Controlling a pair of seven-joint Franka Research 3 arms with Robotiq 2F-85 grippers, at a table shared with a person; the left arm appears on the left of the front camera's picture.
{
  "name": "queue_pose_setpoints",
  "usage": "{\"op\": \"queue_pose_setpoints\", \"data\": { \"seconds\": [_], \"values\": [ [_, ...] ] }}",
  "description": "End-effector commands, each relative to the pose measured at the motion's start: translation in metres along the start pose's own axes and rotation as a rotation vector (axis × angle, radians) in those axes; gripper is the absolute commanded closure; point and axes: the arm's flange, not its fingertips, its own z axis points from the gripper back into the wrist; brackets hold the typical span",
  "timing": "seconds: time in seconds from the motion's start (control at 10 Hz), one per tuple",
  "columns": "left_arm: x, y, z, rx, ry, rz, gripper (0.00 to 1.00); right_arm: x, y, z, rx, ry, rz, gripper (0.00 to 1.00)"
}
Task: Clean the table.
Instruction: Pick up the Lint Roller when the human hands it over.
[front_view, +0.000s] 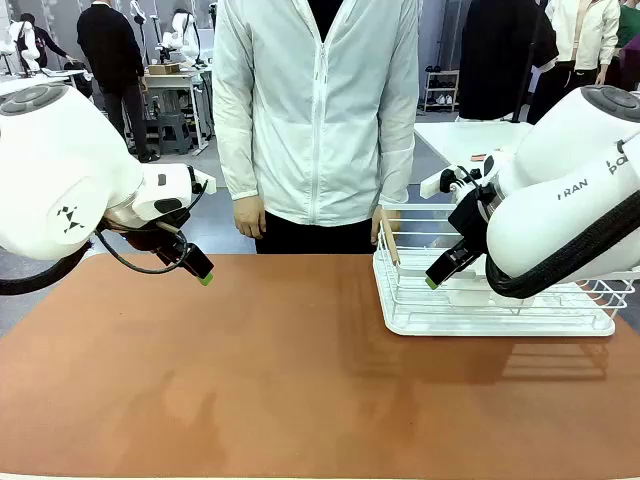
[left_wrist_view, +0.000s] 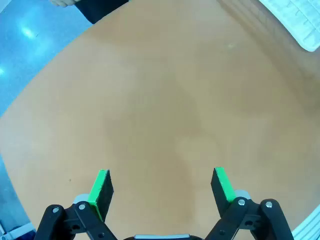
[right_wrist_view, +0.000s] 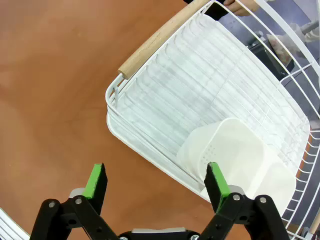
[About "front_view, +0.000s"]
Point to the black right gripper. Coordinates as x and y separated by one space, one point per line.
472 220

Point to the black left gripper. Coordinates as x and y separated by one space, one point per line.
167 247

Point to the person left forearm white sleeve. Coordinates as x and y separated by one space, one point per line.
397 170

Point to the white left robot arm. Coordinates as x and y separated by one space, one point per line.
60 165

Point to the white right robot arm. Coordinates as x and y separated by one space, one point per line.
560 150

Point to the person right forearm white sleeve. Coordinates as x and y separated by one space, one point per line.
237 160

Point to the person right hand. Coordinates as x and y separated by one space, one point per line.
250 216

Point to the person left hand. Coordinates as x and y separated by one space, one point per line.
376 225

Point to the black trousers of person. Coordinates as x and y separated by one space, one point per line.
320 240

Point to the white side table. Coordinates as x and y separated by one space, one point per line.
465 140

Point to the grey step stool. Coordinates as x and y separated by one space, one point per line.
175 132

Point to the white shoe rack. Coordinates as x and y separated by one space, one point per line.
441 92

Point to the person torso white zip jacket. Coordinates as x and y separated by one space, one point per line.
315 125

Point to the white workshop desk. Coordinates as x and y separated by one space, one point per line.
200 75

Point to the cardboard box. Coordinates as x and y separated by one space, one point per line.
164 69

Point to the black hanging garment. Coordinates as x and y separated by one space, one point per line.
495 55

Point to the white humanoid robot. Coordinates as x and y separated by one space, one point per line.
185 37

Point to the man in black sweater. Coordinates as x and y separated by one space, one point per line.
112 45

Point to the person in white jacket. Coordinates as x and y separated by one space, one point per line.
587 35

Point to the seated person in black top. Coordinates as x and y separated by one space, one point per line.
42 42

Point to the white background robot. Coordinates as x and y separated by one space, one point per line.
12 45

